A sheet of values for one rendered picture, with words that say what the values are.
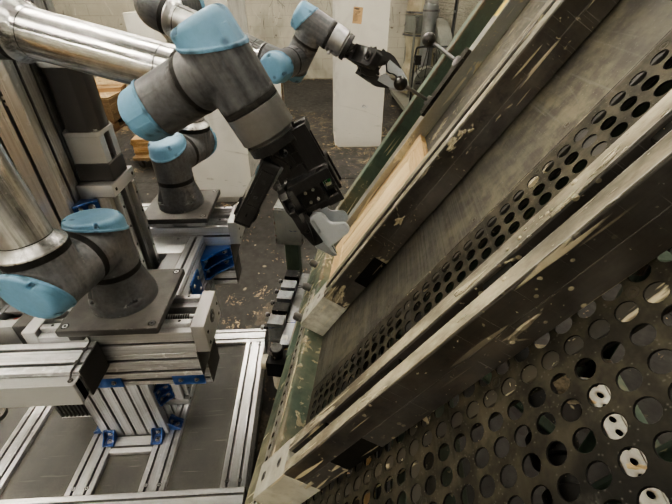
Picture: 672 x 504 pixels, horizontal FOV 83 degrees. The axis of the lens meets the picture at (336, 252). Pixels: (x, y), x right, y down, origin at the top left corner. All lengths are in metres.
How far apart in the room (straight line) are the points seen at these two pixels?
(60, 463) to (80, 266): 1.16
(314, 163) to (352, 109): 4.38
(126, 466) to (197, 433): 0.26
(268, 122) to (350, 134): 4.50
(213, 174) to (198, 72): 3.17
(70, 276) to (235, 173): 2.85
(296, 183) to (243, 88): 0.13
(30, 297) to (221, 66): 0.56
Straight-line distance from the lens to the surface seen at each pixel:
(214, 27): 0.49
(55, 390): 1.09
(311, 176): 0.52
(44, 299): 0.84
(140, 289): 1.01
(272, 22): 9.19
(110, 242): 0.93
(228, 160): 3.57
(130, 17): 5.35
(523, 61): 0.75
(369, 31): 4.79
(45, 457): 1.97
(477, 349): 0.44
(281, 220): 1.59
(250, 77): 0.49
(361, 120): 4.95
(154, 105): 0.54
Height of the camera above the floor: 1.66
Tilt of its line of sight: 35 degrees down
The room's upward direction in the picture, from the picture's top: straight up
